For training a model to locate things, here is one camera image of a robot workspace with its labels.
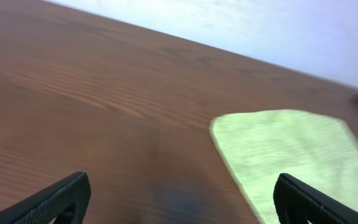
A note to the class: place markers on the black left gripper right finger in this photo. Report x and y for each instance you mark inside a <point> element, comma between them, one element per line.
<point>298,203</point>

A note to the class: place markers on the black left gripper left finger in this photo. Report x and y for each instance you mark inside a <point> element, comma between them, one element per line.
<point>65,201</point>

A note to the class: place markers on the light green microfiber cloth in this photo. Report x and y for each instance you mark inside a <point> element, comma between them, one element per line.
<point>257,147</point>

